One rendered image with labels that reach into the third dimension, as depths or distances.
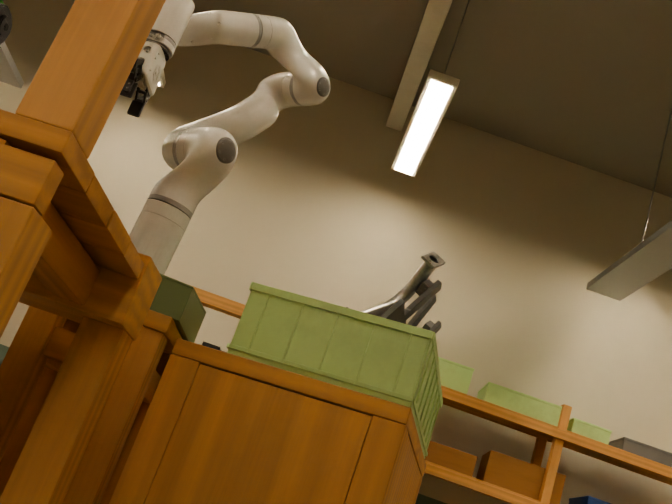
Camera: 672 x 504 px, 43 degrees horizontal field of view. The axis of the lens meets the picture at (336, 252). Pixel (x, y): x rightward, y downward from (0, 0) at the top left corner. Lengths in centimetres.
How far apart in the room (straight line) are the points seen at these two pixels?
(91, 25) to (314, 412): 86
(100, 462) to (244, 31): 115
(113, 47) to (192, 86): 682
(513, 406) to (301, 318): 517
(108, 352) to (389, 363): 57
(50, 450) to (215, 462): 31
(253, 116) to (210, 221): 525
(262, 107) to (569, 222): 599
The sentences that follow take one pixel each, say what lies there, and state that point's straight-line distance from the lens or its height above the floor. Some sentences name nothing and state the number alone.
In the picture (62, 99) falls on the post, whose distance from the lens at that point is 129.
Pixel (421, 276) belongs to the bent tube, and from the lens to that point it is 197.
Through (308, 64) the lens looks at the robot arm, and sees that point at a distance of 242.
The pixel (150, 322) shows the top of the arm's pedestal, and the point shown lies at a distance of 198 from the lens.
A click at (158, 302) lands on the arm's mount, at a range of 201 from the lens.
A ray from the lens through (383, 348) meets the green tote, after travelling 178.
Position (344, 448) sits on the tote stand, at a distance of 172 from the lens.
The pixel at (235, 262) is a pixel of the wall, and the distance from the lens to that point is 742.
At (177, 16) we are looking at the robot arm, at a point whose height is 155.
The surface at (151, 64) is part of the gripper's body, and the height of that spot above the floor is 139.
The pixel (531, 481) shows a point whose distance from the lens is 690.
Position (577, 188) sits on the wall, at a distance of 828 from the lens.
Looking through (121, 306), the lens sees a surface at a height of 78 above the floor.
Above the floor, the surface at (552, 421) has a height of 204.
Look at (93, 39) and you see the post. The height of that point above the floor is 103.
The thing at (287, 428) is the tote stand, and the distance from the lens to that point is 174.
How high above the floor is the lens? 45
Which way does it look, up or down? 20 degrees up
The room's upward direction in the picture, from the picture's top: 20 degrees clockwise
